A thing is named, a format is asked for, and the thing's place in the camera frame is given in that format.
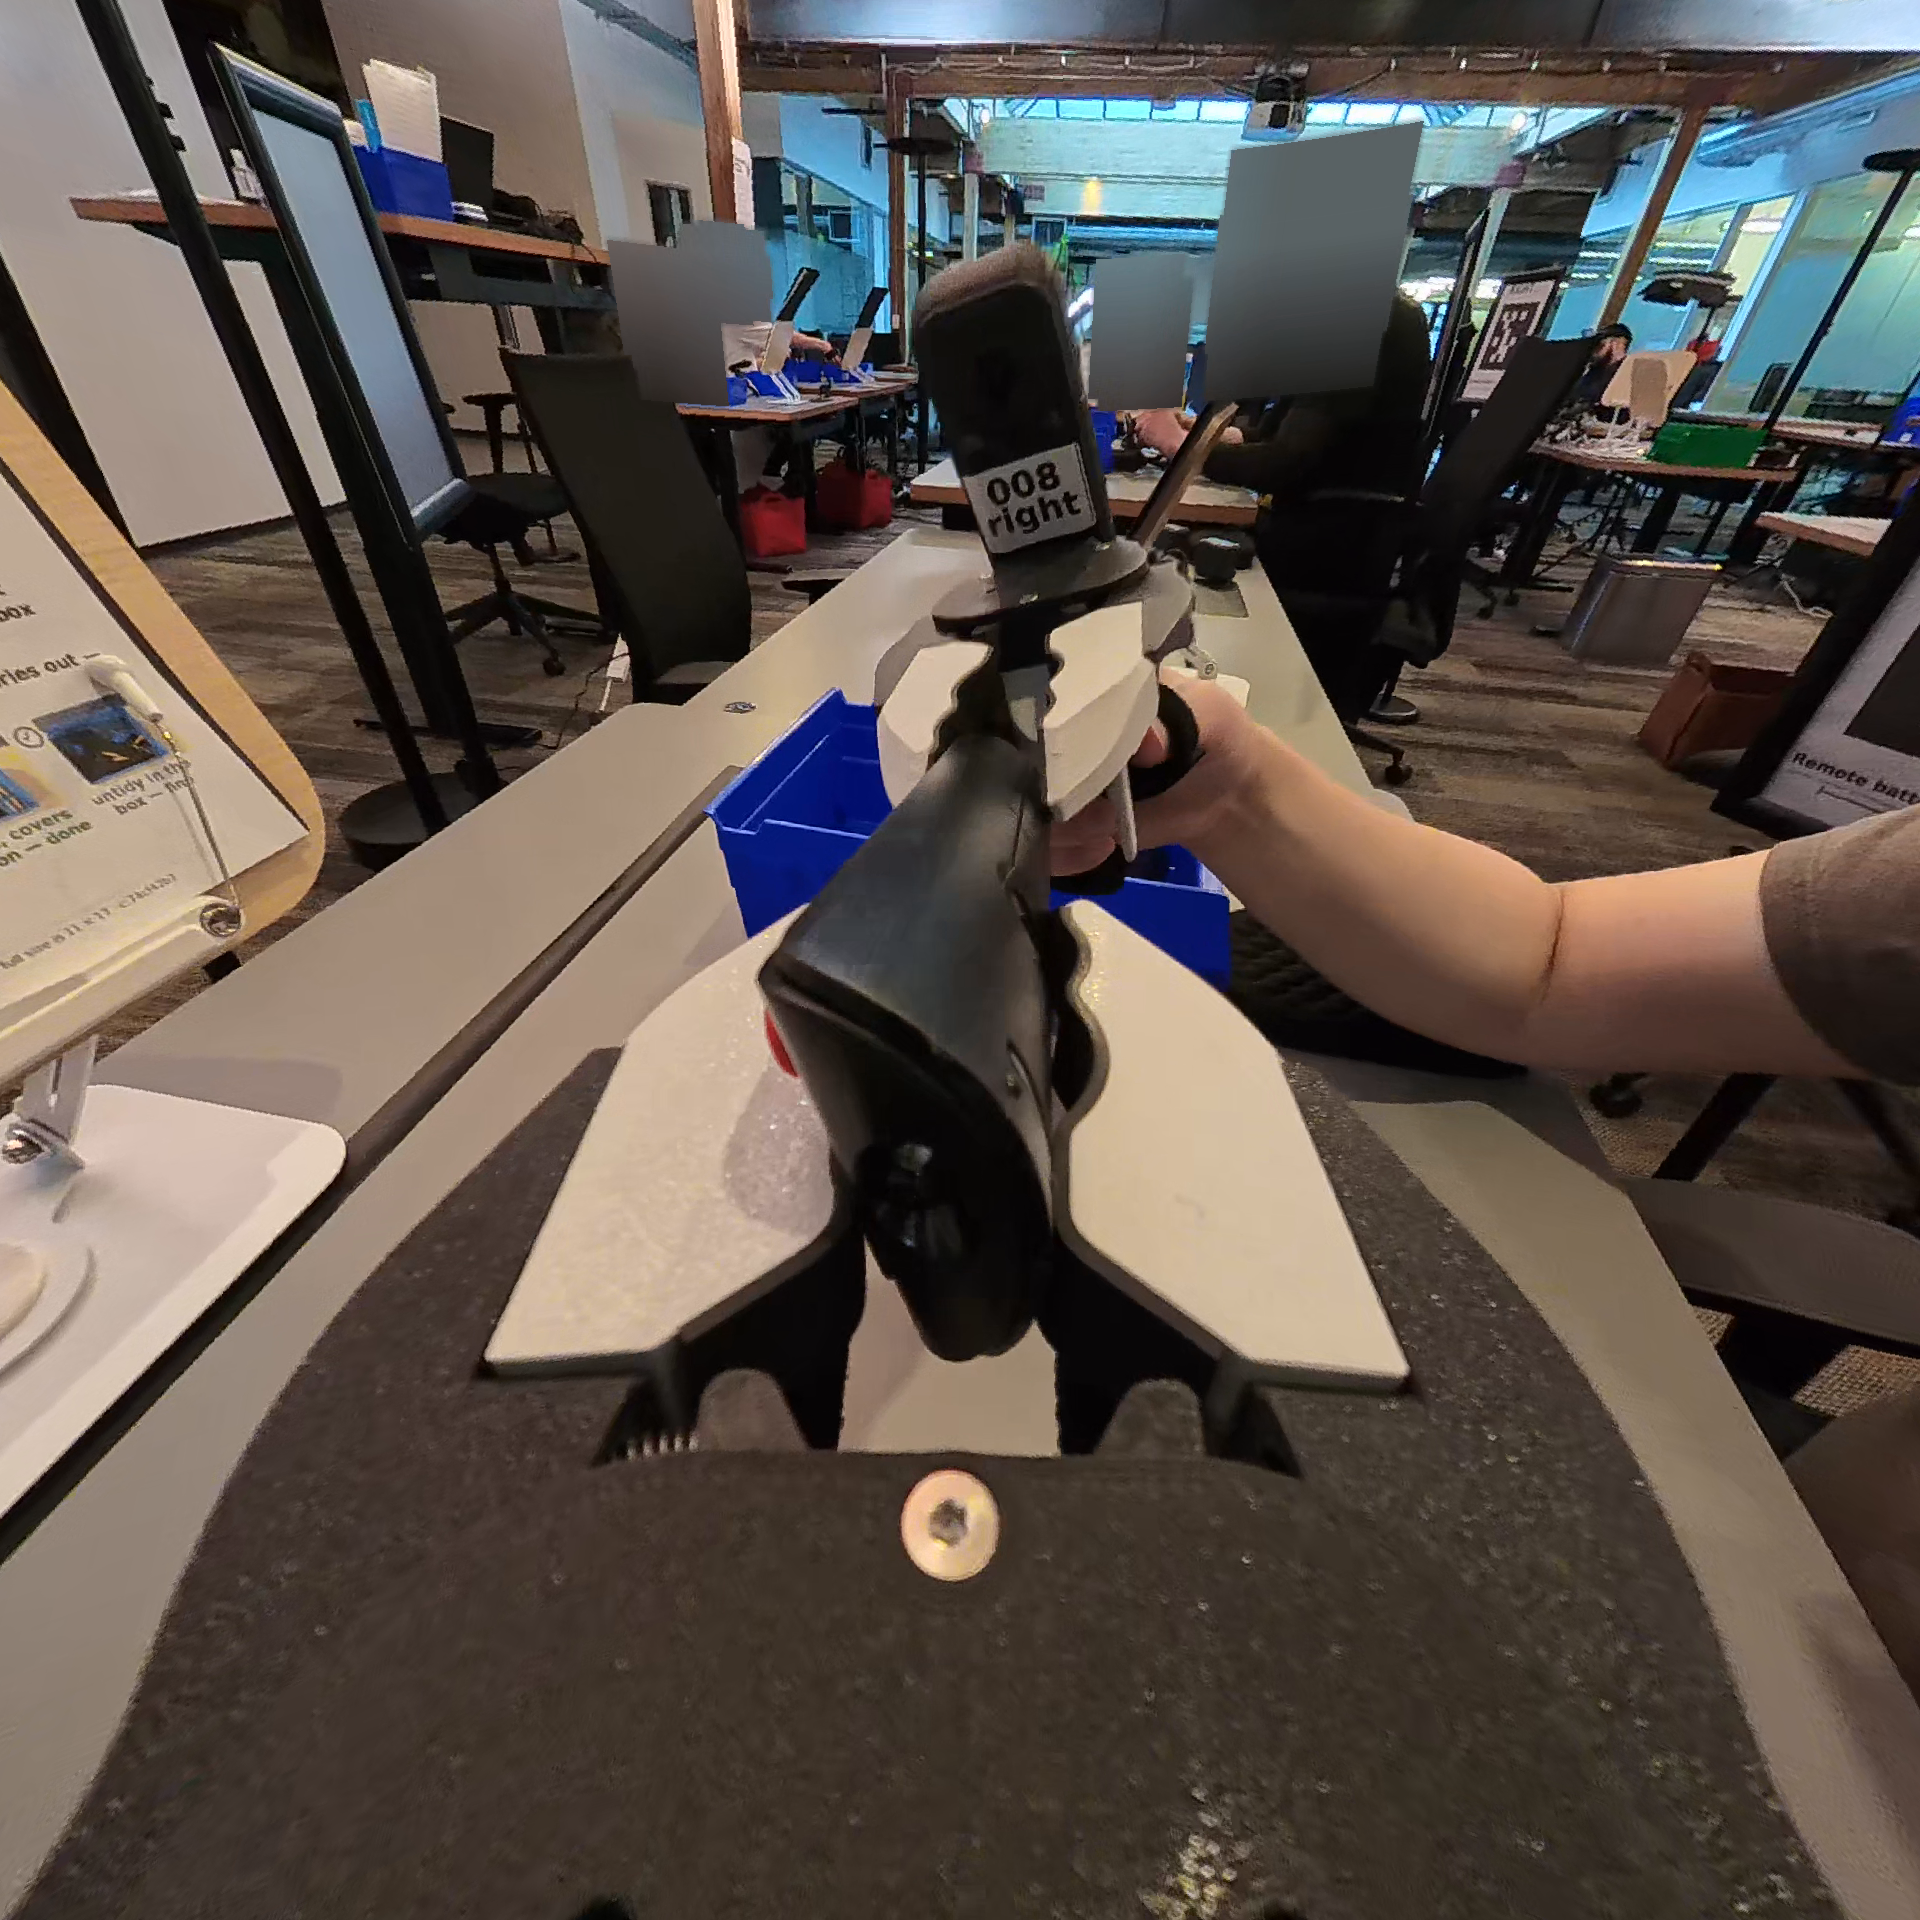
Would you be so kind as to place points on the black framed marker sign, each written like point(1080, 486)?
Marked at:
point(1844, 693)

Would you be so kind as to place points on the black office chair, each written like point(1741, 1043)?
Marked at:
point(1503, 482)
point(628, 511)

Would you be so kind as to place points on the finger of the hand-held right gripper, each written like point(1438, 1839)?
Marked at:
point(933, 721)
point(1097, 707)

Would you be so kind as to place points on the person's right hand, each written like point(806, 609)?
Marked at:
point(1246, 810)

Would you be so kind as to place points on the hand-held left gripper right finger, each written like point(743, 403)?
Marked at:
point(1235, 1197)

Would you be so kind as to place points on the instruction sheet on stand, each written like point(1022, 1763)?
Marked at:
point(283, 810)

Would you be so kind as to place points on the black framed display on stand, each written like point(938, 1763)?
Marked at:
point(347, 282)

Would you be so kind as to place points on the black remote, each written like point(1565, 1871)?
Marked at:
point(933, 995)

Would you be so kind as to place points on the brown cardboard box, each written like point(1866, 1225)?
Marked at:
point(1710, 709)

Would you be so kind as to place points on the person's right forearm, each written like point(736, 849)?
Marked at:
point(1529, 946)

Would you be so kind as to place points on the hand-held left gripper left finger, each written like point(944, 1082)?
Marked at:
point(679, 1232)

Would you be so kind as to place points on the blue plastic bin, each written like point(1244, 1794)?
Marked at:
point(797, 826)
point(406, 181)

